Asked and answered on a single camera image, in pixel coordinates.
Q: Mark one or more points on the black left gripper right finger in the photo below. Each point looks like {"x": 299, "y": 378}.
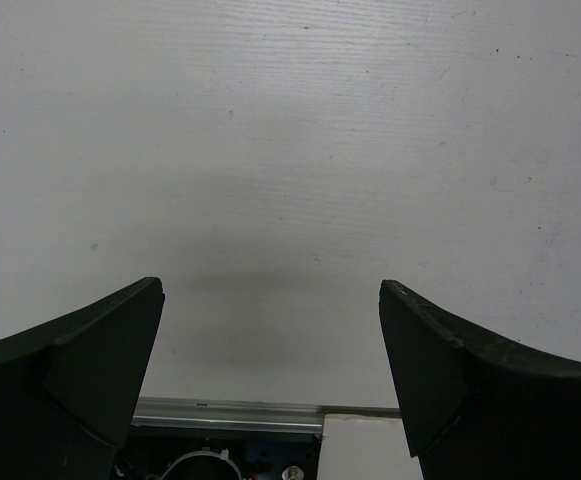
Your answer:
{"x": 475, "y": 404}

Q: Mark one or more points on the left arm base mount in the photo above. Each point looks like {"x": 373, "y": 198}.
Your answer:
{"x": 242, "y": 455}

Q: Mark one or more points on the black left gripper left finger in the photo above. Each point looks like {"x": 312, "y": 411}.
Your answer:
{"x": 69, "y": 387}

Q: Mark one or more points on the aluminium table edge rail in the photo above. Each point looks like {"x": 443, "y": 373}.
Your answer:
{"x": 246, "y": 416}

